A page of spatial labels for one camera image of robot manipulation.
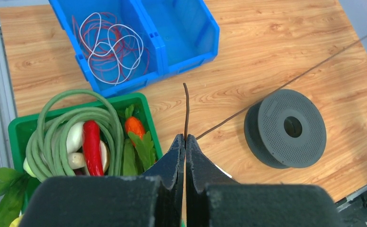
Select green toy leafy vegetable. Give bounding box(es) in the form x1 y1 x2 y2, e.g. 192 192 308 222
0 167 30 227

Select red thin cable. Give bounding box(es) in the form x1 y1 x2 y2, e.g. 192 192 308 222
72 12 151 83

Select dark grey cable spool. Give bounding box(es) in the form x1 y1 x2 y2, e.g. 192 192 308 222
244 89 327 169

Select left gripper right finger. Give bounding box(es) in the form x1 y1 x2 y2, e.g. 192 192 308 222
186 135 238 227

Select red toy chili pepper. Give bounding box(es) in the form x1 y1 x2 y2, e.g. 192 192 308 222
82 120 104 176

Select black thin cable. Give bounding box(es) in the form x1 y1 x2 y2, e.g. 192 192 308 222
183 24 367 141

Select blue divided plastic bin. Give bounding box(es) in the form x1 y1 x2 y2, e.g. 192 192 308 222
50 0 220 97

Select green vegetable crate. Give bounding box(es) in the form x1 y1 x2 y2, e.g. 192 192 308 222
8 89 163 208

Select white thin cable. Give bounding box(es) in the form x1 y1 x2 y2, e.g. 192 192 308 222
79 12 144 86

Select orange toy carrot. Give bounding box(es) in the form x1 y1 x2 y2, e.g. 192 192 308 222
125 116 146 140

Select white toy mushroom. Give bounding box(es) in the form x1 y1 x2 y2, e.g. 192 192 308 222
66 122 110 175

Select green toy long beans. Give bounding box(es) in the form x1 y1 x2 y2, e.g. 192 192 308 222
23 89 125 182

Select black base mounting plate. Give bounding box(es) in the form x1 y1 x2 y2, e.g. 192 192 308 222
336 187 367 227

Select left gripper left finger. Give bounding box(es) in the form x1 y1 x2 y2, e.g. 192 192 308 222
143 134 186 227

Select toy napa cabbage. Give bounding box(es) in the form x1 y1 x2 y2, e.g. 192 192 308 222
9 215 23 227

